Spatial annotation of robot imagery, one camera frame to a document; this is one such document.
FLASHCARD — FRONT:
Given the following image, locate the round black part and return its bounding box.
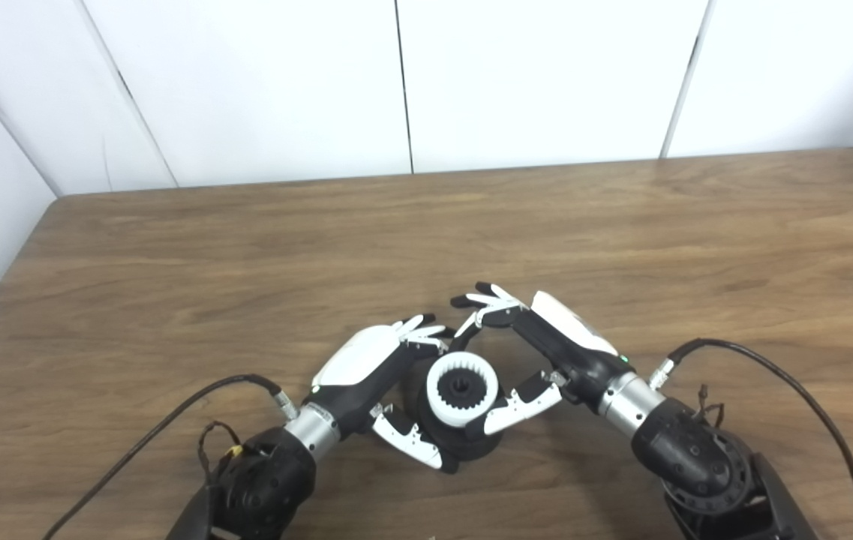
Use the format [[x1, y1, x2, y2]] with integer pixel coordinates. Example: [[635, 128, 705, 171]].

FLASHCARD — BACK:
[[401, 327, 505, 461]]

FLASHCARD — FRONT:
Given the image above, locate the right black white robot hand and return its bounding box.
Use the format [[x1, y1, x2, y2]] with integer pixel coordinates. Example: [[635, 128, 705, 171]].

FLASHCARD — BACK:
[[449, 282, 635, 441]]

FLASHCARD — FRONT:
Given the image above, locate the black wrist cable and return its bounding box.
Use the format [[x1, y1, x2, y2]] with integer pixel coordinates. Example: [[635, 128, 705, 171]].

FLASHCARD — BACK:
[[42, 374, 301, 540], [647, 338, 853, 540]]

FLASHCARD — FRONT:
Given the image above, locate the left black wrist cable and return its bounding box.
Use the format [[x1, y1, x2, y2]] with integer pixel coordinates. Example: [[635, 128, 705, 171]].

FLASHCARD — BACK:
[[42, 374, 301, 540]]

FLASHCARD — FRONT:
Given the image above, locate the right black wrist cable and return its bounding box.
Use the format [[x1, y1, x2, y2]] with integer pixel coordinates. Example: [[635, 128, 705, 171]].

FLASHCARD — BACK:
[[647, 338, 853, 540]]

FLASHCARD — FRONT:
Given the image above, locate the white toothed ring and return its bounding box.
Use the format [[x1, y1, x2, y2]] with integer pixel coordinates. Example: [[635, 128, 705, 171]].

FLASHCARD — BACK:
[[426, 353, 500, 429]]

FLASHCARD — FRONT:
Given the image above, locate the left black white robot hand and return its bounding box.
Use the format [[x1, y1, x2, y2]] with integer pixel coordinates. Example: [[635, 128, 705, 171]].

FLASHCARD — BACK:
[[305, 313, 458, 475]]

